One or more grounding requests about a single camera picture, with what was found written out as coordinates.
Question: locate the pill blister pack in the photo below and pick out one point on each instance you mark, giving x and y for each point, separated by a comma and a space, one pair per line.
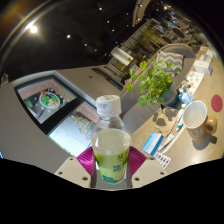
162, 160

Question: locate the tan mug with white inside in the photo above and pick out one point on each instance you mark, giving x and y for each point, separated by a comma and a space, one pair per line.
195, 115

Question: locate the flat blue and white box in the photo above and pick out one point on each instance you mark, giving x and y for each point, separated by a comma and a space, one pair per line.
152, 143

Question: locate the grey curved sofa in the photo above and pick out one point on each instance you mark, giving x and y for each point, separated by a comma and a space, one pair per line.
140, 115

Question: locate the grey white chevron cushion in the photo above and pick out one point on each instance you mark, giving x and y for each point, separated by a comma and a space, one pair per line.
170, 60

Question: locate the white box with orange print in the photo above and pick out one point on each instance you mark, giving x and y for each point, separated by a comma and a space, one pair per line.
203, 67

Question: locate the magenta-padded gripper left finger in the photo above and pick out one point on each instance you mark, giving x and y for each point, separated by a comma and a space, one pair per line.
73, 170

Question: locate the group of ceiling lights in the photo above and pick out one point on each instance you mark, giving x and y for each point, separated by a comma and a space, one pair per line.
33, 29

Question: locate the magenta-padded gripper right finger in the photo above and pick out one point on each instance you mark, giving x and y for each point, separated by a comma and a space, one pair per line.
148, 170

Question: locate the window with festive decals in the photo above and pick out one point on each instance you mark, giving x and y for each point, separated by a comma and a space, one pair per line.
50, 103

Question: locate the brown paper bag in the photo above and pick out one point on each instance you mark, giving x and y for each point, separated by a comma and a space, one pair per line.
166, 125

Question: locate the white printed leaflet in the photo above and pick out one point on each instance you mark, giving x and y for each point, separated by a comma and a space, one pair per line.
194, 81

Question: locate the green potted plant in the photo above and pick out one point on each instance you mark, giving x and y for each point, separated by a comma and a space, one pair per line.
155, 83

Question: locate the small blue and white carton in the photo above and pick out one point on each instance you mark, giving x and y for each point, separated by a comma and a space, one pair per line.
185, 98

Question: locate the green-labelled clear drink bottle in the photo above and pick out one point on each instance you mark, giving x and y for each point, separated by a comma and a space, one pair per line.
110, 146

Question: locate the flat round red coaster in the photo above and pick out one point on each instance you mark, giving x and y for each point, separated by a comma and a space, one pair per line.
217, 103

